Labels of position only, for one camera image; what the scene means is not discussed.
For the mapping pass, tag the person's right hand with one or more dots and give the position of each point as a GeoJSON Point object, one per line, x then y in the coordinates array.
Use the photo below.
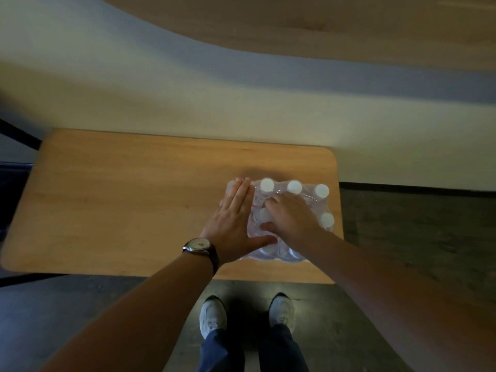
{"type": "Point", "coordinates": [296, 222]}

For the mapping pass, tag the person's left hand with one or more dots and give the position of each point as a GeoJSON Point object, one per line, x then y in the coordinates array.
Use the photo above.
{"type": "Point", "coordinates": [228, 228]}

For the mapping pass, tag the person's right thumb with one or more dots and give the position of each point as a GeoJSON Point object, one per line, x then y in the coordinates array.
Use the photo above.
{"type": "Point", "coordinates": [268, 227]}

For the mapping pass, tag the person's left thumb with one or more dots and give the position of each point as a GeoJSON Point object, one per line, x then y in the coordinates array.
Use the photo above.
{"type": "Point", "coordinates": [263, 240]}

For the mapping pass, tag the shrink-wrapped water bottle pack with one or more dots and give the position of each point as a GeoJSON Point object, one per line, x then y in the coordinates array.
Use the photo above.
{"type": "Point", "coordinates": [310, 199]}

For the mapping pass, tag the person's right forearm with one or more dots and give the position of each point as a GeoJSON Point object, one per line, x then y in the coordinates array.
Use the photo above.
{"type": "Point", "coordinates": [395, 306]}

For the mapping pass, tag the person's left forearm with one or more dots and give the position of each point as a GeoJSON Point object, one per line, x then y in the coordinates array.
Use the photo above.
{"type": "Point", "coordinates": [147, 317]}

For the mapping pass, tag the person's right white shoe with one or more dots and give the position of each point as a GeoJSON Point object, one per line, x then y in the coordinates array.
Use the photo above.
{"type": "Point", "coordinates": [282, 310]}

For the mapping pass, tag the person's white shoe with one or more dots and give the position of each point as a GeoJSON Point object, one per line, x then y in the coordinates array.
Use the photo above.
{"type": "Point", "coordinates": [212, 315]}
{"type": "Point", "coordinates": [282, 310]}

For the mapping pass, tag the person's left white shoe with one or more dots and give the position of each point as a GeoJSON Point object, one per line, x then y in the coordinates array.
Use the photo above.
{"type": "Point", "coordinates": [212, 315]}

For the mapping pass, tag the dark blue trousers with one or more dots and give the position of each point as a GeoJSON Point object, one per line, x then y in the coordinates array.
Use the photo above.
{"type": "Point", "coordinates": [279, 352]}

